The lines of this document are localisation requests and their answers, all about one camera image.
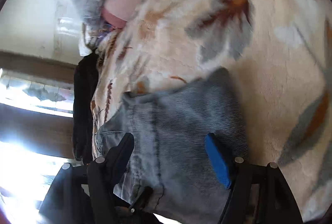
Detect leaf pattern blanket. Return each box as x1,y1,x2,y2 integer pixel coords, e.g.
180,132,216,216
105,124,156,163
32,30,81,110
91,0,331,221

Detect black garment on left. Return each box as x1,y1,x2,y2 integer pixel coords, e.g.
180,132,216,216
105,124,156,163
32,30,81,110
72,53,99,164

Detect grey denim pants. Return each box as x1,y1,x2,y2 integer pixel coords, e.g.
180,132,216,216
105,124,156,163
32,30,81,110
95,68,248,223

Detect stained glass window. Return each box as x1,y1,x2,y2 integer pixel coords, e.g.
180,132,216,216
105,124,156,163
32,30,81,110
1,68,74,118

